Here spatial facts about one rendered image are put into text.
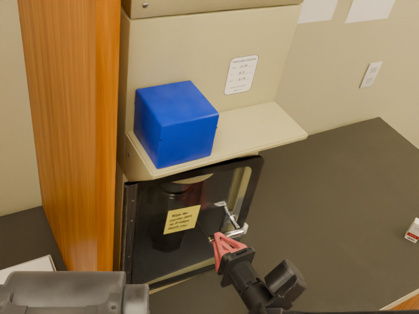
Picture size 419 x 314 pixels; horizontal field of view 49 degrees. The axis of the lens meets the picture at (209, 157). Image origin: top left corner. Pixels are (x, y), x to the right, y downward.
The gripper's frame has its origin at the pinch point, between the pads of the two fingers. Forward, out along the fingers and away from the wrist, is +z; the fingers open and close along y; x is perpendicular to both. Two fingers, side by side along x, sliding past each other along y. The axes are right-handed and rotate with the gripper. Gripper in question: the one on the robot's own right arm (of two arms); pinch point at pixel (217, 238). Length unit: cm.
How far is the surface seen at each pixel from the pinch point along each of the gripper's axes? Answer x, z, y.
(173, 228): 9.0, 4.9, 1.9
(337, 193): -64, 17, -26
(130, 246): 18.7, 5.6, -0.3
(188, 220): 5.5, 4.6, 3.6
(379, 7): -89, 50, 24
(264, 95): -8.4, 6.9, 32.7
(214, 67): 4.6, 7.0, 41.0
